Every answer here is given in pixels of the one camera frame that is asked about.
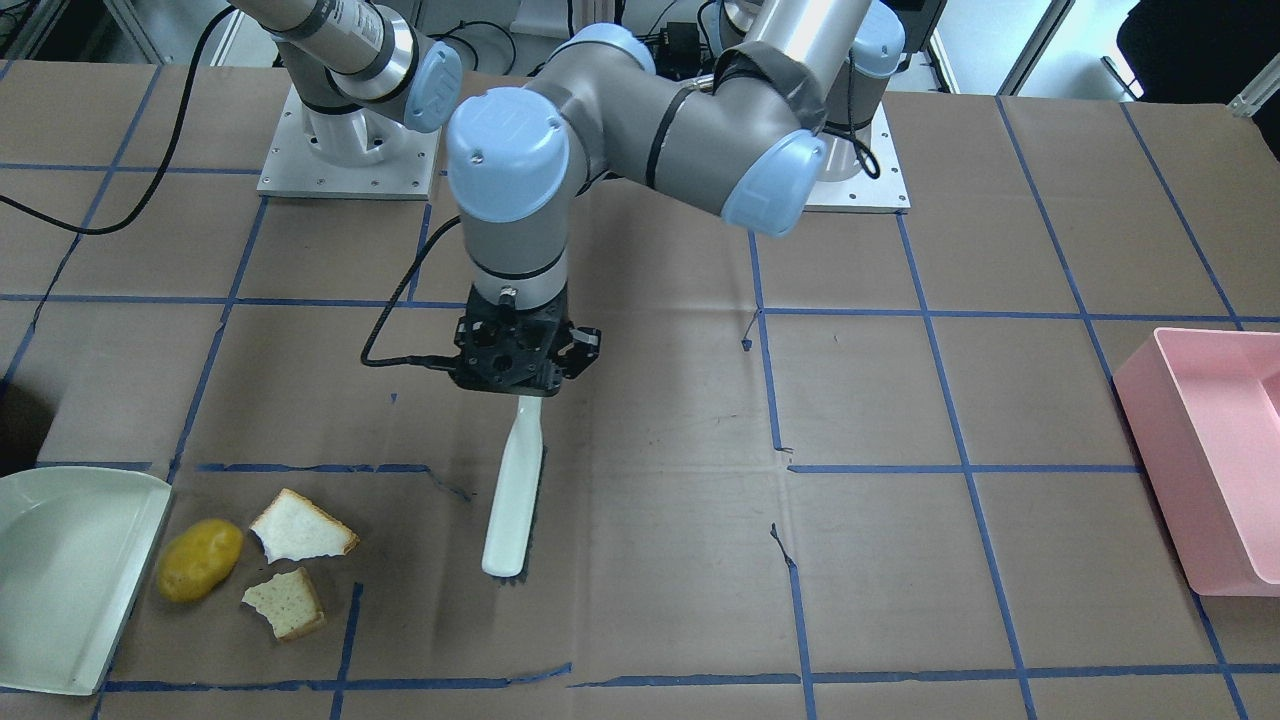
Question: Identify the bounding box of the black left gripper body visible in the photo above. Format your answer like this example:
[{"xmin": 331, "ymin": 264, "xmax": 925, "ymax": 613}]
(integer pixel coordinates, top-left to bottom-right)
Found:
[{"xmin": 452, "ymin": 290, "xmax": 602, "ymax": 398}]

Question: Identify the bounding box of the pale green dustpan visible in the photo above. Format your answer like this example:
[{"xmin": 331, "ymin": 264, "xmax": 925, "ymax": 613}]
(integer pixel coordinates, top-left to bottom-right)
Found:
[{"xmin": 1, "ymin": 466, "xmax": 172, "ymax": 696}]

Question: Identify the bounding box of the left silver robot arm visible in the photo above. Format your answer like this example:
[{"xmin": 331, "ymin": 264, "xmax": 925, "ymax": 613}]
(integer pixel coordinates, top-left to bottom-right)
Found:
[{"xmin": 431, "ymin": 1, "xmax": 882, "ymax": 397}]

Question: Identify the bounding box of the pink plastic bin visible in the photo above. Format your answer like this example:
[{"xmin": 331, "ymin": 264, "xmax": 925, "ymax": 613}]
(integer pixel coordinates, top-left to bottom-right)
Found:
[{"xmin": 1114, "ymin": 327, "xmax": 1279, "ymax": 597}]

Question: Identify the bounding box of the large bread slice piece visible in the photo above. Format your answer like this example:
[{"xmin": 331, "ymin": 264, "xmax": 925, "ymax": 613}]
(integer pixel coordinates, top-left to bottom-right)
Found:
[{"xmin": 250, "ymin": 488, "xmax": 360, "ymax": 564}]

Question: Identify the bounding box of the small bread slice piece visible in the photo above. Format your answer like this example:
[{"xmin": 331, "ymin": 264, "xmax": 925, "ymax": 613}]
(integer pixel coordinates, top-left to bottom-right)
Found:
[{"xmin": 241, "ymin": 568, "xmax": 326, "ymax": 642}]

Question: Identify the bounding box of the yellow potato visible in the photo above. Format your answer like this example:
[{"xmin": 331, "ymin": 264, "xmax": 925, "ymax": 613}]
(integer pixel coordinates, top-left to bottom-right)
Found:
[{"xmin": 156, "ymin": 518, "xmax": 244, "ymax": 603}]

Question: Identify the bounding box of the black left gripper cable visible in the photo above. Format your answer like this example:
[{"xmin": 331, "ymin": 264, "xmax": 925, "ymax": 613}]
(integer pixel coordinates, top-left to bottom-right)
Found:
[{"xmin": 361, "ymin": 215, "xmax": 471, "ymax": 373}]

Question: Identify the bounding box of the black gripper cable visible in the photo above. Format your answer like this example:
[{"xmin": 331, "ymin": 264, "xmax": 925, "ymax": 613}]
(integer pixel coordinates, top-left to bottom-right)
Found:
[
  {"xmin": 0, "ymin": 5, "xmax": 236, "ymax": 237},
  {"xmin": 361, "ymin": 215, "xmax": 471, "ymax": 373}
]

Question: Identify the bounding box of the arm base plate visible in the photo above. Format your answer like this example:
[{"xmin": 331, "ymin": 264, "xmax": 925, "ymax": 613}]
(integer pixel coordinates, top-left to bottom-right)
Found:
[
  {"xmin": 257, "ymin": 87, "xmax": 440, "ymax": 201},
  {"xmin": 805, "ymin": 105, "xmax": 913, "ymax": 214}
]

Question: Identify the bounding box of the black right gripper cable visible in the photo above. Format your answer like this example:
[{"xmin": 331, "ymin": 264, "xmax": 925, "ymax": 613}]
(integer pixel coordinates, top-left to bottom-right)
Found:
[{"xmin": 0, "ymin": 5, "xmax": 236, "ymax": 237}]

